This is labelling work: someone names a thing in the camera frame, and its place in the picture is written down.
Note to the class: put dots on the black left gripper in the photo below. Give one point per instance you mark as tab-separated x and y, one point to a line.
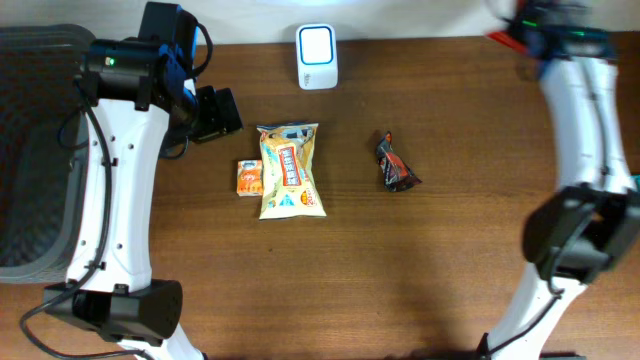
223	114

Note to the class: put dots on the small orange box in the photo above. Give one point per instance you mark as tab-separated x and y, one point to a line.
249	178

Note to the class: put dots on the cream yellow chip bag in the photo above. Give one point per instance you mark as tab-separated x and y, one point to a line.
289	188

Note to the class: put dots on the black orange snack packet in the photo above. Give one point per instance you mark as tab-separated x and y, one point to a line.
397	175

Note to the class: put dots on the red snack bag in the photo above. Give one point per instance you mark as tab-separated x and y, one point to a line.
507	35

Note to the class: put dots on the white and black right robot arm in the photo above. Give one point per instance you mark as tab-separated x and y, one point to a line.
592	220

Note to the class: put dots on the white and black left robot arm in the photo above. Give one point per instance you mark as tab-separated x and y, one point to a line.
141	101

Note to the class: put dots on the white barcode scanner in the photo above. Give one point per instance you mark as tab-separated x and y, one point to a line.
316	56

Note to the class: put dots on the grey plastic mesh basket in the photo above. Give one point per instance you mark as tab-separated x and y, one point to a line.
43	150

